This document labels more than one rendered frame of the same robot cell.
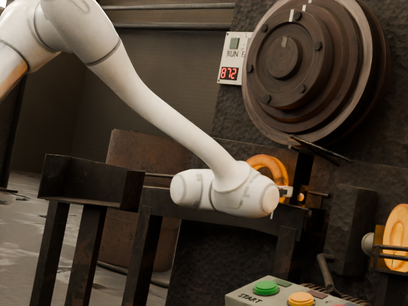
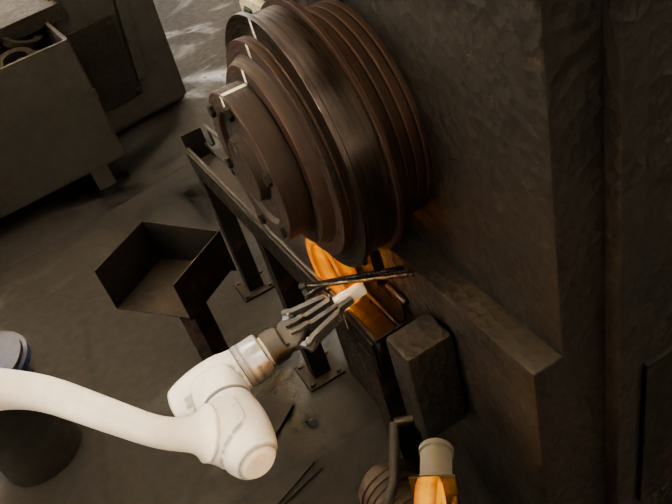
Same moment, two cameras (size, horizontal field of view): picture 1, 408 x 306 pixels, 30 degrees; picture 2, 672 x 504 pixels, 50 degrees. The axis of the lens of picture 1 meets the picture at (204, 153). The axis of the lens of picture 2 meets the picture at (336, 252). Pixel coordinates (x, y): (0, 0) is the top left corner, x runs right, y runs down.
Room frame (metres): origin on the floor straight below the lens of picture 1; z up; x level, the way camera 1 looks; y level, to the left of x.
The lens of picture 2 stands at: (1.22, -0.73, 1.72)
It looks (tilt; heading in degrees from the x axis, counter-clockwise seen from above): 38 degrees down; 26
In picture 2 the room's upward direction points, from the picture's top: 18 degrees counter-clockwise
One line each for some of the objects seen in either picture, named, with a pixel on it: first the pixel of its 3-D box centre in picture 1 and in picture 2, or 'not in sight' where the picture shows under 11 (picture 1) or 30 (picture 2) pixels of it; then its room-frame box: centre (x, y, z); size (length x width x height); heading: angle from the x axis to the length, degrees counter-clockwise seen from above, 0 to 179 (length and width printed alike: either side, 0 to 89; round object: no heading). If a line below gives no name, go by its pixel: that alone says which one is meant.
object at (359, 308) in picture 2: not in sight; (370, 325); (2.20, -0.27, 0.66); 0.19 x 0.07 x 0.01; 44
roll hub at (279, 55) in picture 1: (287, 59); (258, 164); (2.14, -0.18, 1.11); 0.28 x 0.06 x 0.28; 44
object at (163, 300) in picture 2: (75, 275); (206, 346); (2.38, 0.32, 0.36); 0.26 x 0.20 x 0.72; 79
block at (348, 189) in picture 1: (350, 230); (429, 377); (2.05, -0.43, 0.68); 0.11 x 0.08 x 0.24; 134
